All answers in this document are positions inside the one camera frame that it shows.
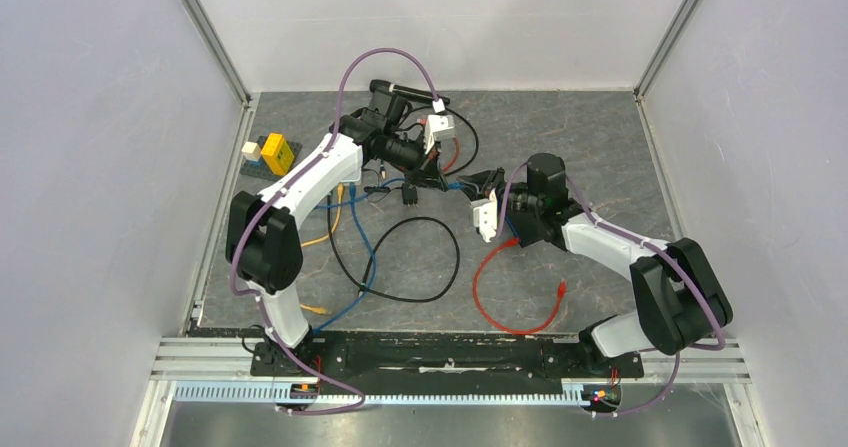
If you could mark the white network switch box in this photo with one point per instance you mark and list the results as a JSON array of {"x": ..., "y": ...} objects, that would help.
[{"x": 352, "y": 177}]

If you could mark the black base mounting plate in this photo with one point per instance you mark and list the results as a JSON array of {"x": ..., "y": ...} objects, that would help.
[{"x": 436, "y": 363}]

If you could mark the yellow toy brick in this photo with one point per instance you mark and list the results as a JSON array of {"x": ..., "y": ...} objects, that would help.
[{"x": 278, "y": 154}]

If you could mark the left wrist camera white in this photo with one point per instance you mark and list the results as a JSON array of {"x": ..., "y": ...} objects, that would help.
[{"x": 439, "y": 126}]

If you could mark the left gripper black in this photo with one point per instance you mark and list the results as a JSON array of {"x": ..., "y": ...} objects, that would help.
[{"x": 429, "y": 175}]

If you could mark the black microphone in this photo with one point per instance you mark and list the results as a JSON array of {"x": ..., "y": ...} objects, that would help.
[{"x": 424, "y": 91}]

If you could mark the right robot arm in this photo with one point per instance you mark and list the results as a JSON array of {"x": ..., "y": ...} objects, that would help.
[{"x": 679, "y": 302}]

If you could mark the black power adapter with cord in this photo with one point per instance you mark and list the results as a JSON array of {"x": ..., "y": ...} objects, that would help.
[{"x": 408, "y": 191}]

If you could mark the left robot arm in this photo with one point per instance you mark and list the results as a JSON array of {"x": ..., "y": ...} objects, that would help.
[{"x": 263, "y": 230}]

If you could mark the white cable duct strip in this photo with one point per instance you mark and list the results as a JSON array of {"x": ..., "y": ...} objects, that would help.
[{"x": 286, "y": 393}]

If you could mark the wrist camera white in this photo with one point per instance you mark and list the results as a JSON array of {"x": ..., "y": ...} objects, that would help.
[
  {"x": 439, "y": 126},
  {"x": 484, "y": 214}
]

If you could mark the cream toy brick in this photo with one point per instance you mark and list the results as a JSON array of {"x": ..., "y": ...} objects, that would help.
[{"x": 251, "y": 152}]

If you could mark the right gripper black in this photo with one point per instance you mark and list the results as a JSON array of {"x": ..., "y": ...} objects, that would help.
[{"x": 481, "y": 185}]

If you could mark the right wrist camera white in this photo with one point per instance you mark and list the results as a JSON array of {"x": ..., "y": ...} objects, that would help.
[{"x": 484, "y": 214}]

